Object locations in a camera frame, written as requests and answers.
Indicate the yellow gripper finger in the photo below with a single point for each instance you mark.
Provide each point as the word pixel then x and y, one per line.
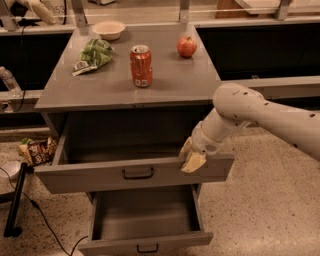
pixel 194 161
pixel 185 150

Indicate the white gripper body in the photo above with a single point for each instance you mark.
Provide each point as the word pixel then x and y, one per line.
pixel 204 142

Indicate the grey top drawer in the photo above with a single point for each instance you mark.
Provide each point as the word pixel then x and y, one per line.
pixel 100 151

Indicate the grey drawer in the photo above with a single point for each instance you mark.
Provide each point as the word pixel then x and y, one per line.
pixel 100 151
pixel 145 221

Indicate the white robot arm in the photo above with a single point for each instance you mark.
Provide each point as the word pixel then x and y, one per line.
pixel 234 107

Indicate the grey drawer cabinet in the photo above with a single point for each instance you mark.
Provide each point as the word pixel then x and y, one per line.
pixel 178 84

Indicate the grey bottom drawer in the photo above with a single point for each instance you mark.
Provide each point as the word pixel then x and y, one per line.
pixel 145 221

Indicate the orange soda can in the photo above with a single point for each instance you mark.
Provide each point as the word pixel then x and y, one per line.
pixel 141 68

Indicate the red apple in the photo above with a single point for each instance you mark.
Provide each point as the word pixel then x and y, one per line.
pixel 186 46

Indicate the green chip bag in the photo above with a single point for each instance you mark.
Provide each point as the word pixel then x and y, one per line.
pixel 95 54

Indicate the white bowl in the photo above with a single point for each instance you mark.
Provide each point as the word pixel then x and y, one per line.
pixel 109 30

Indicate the brown snack bag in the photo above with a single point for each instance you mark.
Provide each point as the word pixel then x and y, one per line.
pixel 38 153

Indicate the white round floor disc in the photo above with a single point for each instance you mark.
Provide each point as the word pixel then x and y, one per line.
pixel 10 170

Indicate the clear plastic bottle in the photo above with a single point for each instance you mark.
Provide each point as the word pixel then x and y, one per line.
pixel 10 82

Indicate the black stand leg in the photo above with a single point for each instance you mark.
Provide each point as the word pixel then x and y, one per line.
pixel 14 198

